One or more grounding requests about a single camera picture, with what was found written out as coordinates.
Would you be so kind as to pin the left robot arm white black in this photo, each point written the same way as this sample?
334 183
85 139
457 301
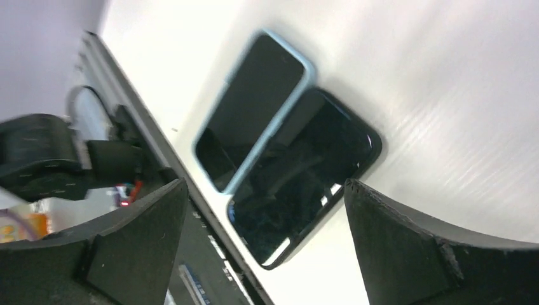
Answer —
42 157

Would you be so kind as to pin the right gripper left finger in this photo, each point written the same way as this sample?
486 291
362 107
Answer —
123 257

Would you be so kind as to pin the black phone dark case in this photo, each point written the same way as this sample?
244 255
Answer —
299 176

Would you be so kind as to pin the phone with light blue case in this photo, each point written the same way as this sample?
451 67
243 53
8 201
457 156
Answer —
265 84

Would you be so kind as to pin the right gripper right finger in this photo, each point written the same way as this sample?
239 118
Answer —
409 257

